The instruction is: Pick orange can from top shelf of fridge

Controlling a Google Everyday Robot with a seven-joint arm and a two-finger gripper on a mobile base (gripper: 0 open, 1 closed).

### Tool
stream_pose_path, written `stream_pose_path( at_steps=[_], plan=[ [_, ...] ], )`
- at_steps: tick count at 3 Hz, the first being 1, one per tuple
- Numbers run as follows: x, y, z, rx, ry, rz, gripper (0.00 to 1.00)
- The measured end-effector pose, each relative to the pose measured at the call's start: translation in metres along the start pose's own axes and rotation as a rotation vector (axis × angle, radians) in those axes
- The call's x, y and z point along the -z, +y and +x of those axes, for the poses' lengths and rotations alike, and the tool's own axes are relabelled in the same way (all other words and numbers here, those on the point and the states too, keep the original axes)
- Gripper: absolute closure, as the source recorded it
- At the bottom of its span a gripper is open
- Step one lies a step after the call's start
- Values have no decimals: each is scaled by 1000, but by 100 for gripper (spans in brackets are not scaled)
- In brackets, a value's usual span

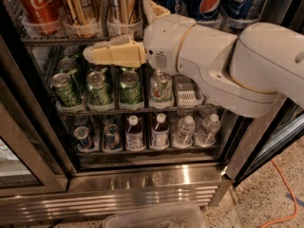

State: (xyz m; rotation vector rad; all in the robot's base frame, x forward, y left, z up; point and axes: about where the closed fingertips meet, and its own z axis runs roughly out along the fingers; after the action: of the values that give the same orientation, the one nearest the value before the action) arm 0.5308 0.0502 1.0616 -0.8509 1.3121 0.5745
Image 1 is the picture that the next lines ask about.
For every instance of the fridge glass door left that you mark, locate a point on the fridge glass door left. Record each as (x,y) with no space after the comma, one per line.
(27,167)

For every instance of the blue Pepsi can right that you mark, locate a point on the blue Pepsi can right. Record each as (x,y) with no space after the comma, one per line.
(242,13)

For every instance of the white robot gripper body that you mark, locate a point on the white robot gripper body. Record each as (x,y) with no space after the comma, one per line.
(161,42)

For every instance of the white diet 7up can front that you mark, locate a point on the white diet 7up can front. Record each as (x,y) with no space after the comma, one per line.
(160,87)

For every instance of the small blue can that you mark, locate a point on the small blue can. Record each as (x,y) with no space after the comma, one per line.
(112,138)
(83,137)

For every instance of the red Coca-Cola can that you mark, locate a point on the red Coca-Cola can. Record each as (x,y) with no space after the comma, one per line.
(42,13)

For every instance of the stainless steel fridge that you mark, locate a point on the stainless steel fridge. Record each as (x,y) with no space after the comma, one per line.
(100,183)

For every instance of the dark juice bottle left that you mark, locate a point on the dark juice bottle left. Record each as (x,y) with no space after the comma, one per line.
(134,134)

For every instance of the clear water bottle right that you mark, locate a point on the clear water bottle right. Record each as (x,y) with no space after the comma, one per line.
(208,129)

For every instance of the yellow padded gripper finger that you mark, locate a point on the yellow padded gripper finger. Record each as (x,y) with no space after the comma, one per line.
(121,51)
(153,11)

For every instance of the dark juice bottle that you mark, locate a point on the dark juice bottle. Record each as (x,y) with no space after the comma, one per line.
(159,132)
(134,134)

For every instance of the gold can left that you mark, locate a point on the gold can left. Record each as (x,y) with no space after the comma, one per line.
(82,18)

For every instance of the blue Pepsi can middle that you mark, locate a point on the blue Pepsi can middle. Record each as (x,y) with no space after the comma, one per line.
(205,12)

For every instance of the green can front left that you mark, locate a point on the green can front left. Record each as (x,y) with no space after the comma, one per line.
(65,90)

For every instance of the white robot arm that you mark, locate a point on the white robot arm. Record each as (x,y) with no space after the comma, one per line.
(243,73)

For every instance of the blue pepsi can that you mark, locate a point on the blue pepsi can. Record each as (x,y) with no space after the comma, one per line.
(205,12)
(242,13)

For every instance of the fridge glass door right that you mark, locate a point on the fridge glass door right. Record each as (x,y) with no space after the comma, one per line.
(269,136)

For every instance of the clear water bottle left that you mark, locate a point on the clear water bottle left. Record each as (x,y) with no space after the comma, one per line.
(182,137)

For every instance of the fridge glass door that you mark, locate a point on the fridge glass door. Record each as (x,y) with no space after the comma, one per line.
(27,167)
(269,136)

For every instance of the small blue can left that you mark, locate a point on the small blue can left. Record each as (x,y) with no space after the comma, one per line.
(83,137)

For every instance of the green can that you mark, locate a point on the green can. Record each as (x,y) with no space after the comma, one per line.
(65,90)
(70,66)
(98,89)
(131,92)

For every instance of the clear plastic bin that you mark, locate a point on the clear plastic bin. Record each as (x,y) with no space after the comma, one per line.
(174,215)

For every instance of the dark juice bottle right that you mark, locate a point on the dark juice bottle right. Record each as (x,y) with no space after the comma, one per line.
(159,132)

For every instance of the green can behind left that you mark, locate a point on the green can behind left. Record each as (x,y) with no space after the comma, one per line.
(70,66)

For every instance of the clear water bottle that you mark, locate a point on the clear water bottle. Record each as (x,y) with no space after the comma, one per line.
(208,129)
(182,137)

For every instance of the gold orange can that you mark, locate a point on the gold orange can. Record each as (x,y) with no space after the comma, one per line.
(124,16)

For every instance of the empty white can tray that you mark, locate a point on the empty white can tray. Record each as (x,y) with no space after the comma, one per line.
(187,92)

